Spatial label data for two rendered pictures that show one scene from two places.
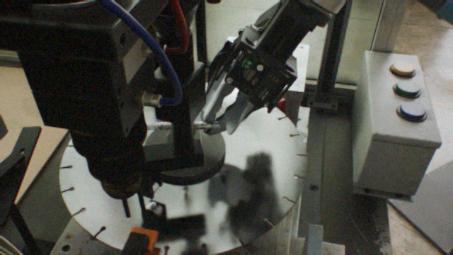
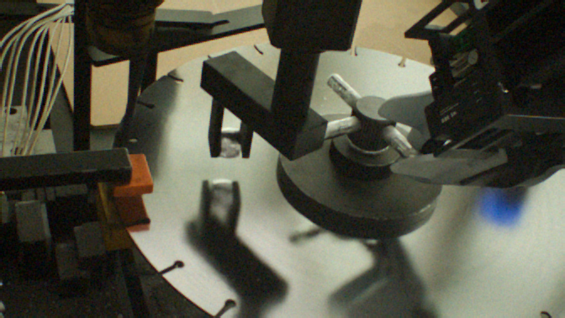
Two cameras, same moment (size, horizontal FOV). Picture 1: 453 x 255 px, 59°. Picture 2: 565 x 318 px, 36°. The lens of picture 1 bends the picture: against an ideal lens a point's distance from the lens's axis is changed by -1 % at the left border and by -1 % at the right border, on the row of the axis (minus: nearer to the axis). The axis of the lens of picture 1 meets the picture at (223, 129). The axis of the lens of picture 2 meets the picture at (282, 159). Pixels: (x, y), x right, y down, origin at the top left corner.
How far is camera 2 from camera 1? 0.29 m
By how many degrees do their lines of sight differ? 40
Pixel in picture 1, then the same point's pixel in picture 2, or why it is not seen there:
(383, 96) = not seen: outside the picture
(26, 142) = (241, 18)
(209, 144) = (394, 190)
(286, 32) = (543, 10)
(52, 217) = not seen: hidden behind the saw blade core
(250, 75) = (463, 69)
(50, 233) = not seen: hidden behind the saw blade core
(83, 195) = (177, 96)
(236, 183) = (342, 264)
